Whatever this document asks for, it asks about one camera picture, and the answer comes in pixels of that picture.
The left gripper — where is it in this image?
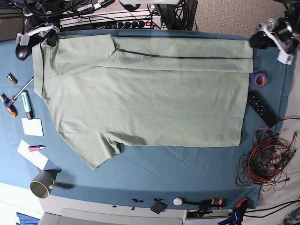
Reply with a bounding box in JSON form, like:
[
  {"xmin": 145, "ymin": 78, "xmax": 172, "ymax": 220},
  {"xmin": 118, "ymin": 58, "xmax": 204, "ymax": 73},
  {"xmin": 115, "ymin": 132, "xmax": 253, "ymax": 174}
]
[{"xmin": 249, "ymin": 19, "xmax": 299, "ymax": 53}]

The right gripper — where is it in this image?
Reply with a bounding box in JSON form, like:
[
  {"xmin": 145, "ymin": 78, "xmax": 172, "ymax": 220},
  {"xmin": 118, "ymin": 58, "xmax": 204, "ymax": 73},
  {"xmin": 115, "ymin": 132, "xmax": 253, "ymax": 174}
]
[{"xmin": 23, "ymin": 22, "xmax": 60, "ymax": 46}]

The sage green T-shirt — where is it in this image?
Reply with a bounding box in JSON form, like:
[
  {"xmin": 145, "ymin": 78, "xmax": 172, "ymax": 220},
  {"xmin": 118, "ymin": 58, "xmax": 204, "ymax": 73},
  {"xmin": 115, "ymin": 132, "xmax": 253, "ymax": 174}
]
[{"xmin": 32, "ymin": 35, "xmax": 253, "ymax": 169}]

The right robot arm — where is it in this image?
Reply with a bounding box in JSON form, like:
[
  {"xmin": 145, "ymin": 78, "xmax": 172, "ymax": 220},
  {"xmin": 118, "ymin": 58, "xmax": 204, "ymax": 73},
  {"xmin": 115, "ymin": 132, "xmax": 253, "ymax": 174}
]
[{"xmin": 14, "ymin": 0, "xmax": 74, "ymax": 47}]

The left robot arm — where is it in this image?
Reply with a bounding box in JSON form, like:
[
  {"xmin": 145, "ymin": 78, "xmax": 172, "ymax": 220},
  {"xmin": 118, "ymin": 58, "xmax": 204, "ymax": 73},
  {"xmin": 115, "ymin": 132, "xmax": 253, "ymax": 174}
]
[{"xmin": 249, "ymin": 0, "xmax": 300, "ymax": 54}]

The black computer mouse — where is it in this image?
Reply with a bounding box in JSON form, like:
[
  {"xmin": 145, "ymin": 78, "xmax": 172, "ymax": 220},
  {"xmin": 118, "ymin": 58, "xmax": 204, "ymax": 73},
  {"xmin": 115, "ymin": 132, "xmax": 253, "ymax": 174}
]
[{"xmin": 15, "ymin": 45, "xmax": 32, "ymax": 61}]

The purple tape roll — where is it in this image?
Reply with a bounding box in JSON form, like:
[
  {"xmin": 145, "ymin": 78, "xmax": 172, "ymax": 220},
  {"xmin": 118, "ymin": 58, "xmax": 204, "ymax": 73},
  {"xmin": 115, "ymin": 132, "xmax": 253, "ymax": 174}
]
[{"xmin": 252, "ymin": 72, "xmax": 268, "ymax": 88}]

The black remote control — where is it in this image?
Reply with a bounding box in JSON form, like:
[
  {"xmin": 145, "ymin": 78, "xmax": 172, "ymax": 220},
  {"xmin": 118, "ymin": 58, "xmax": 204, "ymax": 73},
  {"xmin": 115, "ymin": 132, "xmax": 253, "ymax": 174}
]
[{"xmin": 247, "ymin": 90, "xmax": 278, "ymax": 128}]

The light blue highlighter marker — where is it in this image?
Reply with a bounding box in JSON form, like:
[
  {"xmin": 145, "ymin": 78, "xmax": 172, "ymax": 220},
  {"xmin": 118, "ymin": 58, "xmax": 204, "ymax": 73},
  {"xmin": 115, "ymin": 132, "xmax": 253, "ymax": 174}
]
[{"xmin": 21, "ymin": 90, "xmax": 34, "ymax": 120}]

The silver pen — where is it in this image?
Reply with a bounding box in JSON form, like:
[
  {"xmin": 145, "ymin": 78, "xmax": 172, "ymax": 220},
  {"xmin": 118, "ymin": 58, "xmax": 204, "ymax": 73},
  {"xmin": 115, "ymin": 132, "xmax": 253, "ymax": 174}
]
[{"xmin": 11, "ymin": 77, "xmax": 34, "ymax": 102}]

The blue orange screwdriver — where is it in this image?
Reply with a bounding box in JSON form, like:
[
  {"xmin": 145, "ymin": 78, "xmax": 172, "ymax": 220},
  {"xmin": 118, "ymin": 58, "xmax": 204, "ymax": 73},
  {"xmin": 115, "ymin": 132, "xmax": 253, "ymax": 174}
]
[{"xmin": 0, "ymin": 94, "xmax": 17, "ymax": 118}]

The white square paper note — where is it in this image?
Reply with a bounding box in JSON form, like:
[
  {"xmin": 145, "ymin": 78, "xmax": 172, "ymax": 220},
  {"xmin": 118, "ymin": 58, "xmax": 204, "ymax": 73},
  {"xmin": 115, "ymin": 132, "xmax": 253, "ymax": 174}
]
[{"xmin": 22, "ymin": 118, "xmax": 44, "ymax": 137}]

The white power strip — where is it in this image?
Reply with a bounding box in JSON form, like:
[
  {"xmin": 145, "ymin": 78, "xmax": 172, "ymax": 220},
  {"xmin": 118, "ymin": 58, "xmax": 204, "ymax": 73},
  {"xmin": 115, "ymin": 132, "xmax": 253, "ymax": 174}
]
[{"xmin": 60, "ymin": 9, "xmax": 166, "ymax": 31}]

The small pink glue tube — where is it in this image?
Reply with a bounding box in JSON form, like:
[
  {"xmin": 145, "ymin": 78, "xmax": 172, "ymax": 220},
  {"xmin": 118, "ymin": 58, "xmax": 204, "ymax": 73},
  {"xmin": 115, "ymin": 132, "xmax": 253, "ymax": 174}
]
[{"xmin": 28, "ymin": 145, "xmax": 45, "ymax": 152}]

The white rectangular paper slip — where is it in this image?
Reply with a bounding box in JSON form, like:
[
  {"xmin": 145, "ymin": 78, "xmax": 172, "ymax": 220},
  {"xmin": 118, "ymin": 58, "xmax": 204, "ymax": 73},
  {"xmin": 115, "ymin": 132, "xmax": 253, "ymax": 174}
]
[{"xmin": 17, "ymin": 140, "xmax": 48, "ymax": 170}]

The grey ceramic mug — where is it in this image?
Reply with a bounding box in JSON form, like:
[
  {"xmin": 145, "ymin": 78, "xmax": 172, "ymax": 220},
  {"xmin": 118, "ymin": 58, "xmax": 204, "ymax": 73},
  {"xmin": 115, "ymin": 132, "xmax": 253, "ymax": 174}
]
[{"xmin": 30, "ymin": 167, "xmax": 62, "ymax": 199}]

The blue table cloth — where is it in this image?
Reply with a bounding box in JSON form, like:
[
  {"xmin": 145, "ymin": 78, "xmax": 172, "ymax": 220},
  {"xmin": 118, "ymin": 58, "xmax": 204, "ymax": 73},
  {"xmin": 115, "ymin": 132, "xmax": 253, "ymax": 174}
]
[{"xmin": 0, "ymin": 30, "xmax": 296, "ymax": 209}]

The orange black bar clamp bottom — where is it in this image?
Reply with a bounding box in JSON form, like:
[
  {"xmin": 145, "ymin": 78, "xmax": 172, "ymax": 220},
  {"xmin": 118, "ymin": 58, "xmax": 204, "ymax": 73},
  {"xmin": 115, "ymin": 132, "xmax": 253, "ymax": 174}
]
[{"xmin": 183, "ymin": 198, "xmax": 223, "ymax": 218}]

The blue black clamp bottom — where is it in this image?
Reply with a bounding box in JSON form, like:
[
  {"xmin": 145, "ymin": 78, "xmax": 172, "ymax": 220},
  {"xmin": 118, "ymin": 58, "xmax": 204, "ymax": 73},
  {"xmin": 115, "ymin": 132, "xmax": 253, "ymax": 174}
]
[{"xmin": 218, "ymin": 197, "xmax": 249, "ymax": 225}]

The white round puck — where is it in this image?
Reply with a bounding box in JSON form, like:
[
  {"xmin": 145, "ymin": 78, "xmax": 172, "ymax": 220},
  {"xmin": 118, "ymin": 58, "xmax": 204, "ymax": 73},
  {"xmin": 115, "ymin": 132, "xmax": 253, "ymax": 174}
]
[{"xmin": 173, "ymin": 198, "xmax": 183, "ymax": 206}]

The black square plate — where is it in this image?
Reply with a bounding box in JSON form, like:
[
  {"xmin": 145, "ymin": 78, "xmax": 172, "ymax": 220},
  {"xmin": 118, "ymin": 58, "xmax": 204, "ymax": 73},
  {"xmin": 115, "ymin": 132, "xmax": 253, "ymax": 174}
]
[{"xmin": 150, "ymin": 202, "xmax": 167, "ymax": 214}]

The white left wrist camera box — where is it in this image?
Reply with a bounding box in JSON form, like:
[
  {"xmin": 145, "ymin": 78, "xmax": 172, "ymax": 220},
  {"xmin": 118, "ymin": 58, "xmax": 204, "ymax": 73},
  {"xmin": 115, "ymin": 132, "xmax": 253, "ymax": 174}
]
[{"xmin": 277, "ymin": 51, "xmax": 293, "ymax": 65}]

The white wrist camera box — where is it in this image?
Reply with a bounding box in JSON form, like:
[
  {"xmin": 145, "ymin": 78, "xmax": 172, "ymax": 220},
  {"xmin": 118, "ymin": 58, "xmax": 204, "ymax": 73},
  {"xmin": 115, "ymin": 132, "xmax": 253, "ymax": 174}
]
[
  {"xmin": 277, "ymin": 51, "xmax": 293, "ymax": 65},
  {"xmin": 15, "ymin": 33, "xmax": 30, "ymax": 46}
]

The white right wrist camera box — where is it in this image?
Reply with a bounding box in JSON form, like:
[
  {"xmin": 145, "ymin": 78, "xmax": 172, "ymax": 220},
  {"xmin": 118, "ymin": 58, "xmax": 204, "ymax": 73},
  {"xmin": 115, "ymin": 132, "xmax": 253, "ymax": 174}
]
[{"xmin": 15, "ymin": 33, "xmax": 30, "ymax": 46}]

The red black wire bundle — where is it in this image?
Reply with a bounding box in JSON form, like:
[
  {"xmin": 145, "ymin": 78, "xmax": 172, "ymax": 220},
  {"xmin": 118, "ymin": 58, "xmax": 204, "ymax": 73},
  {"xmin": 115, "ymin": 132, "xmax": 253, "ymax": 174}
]
[{"xmin": 235, "ymin": 116, "xmax": 300, "ymax": 193}]

